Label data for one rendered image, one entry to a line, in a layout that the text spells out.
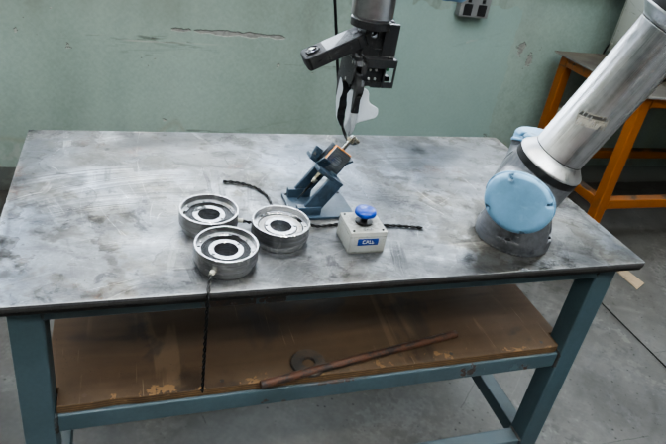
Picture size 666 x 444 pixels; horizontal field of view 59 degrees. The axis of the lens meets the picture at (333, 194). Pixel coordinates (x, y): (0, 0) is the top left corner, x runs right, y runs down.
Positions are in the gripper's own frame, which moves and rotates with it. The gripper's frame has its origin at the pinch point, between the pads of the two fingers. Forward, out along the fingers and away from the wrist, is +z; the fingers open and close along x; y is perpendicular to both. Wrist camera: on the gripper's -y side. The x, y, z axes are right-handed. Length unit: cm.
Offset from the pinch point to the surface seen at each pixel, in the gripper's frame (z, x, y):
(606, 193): 67, 80, 165
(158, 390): 43, -20, -35
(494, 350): 43, -21, 35
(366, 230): 13.6, -16.1, 1.4
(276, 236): 14.1, -15.7, -15.1
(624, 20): 1, 129, 188
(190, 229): 15.8, -9.9, -28.7
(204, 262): 15.0, -20.6, -27.7
